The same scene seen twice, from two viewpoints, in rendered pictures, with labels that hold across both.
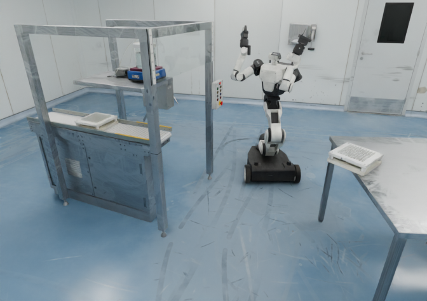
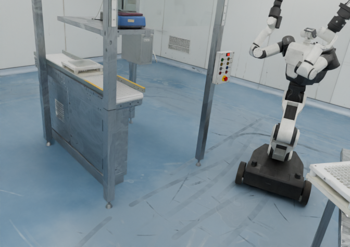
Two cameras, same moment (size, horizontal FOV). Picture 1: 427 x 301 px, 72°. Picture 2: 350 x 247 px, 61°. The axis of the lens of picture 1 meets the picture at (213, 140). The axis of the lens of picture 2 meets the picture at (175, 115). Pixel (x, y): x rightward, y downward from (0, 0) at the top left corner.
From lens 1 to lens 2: 0.81 m
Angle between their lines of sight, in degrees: 20
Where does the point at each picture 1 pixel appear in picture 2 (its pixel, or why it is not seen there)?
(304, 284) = not seen: outside the picture
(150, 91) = (107, 34)
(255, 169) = (250, 170)
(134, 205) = (95, 164)
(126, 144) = (91, 94)
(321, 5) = not seen: outside the picture
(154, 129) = (107, 80)
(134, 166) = (98, 121)
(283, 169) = (286, 181)
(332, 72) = not seen: outside the picture
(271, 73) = (297, 53)
